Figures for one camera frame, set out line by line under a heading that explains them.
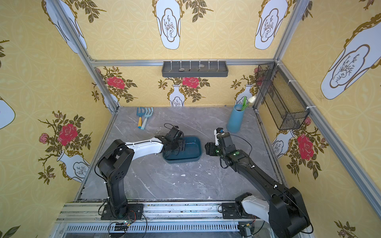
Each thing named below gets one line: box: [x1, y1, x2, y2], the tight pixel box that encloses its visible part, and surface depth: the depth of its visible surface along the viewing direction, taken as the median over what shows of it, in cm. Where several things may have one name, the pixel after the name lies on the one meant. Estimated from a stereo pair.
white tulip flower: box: [241, 95, 256, 112], surface depth 85 cm
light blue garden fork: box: [140, 107, 154, 130], surface depth 119 cm
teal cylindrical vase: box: [226, 103, 245, 133], surface depth 97 cm
